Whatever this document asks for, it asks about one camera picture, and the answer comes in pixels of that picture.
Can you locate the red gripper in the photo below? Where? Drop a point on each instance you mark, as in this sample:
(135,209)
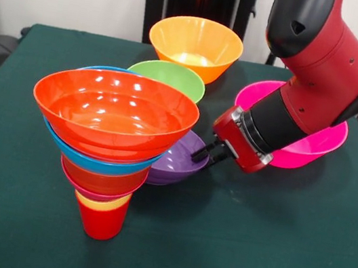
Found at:
(239,144)

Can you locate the purple bowl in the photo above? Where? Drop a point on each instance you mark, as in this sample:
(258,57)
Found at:
(177,168)

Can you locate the large red-orange bowl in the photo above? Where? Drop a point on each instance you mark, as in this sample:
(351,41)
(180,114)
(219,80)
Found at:
(114,113)

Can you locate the blue bowl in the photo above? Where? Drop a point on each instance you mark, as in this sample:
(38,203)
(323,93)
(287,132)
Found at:
(102,162)

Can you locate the small orange bowl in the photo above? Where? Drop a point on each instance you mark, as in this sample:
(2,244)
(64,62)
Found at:
(102,180)

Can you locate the stack of yellow cups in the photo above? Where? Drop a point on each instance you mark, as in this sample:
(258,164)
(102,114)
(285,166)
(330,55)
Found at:
(102,205)

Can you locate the small crimson bowl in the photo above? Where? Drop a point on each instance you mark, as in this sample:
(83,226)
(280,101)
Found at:
(96,196)

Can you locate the red cup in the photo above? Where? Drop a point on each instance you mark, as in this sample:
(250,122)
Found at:
(100,224)

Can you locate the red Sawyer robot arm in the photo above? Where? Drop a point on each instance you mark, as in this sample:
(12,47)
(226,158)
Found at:
(320,68)

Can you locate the green bowl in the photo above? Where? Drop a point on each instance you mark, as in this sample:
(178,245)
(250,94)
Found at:
(174,78)

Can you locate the dark green table cloth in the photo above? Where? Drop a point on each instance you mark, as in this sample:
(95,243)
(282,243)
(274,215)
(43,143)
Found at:
(246,228)

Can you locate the large magenta bowl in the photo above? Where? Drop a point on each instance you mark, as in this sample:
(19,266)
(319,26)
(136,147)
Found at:
(314,146)

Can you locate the large light orange bowl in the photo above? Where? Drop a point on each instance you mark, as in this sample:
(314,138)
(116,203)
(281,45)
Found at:
(194,44)

